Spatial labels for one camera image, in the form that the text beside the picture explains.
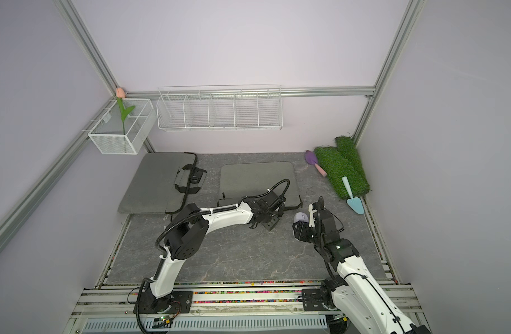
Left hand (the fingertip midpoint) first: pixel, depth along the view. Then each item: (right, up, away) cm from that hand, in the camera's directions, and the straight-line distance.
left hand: (270, 218), depth 93 cm
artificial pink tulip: (-65, +48, -2) cm, 80 cm away
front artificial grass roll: (+33, +29, +19) cm, 48 cm away
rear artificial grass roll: (+45, +31, +23) cm, 59 cm away
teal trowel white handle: (+41, +6, +6) cm, 42 cm away
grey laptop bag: (-16, +17, +11) cm, 26 cm away
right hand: (+11, 0, -11) cm, 15 cm away
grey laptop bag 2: (-56, +16, +12) cm, 59 cm away
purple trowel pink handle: (+25, +29, +27) cm, 46 cm away
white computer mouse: (+12, +3, -11) cm, 17 cm away
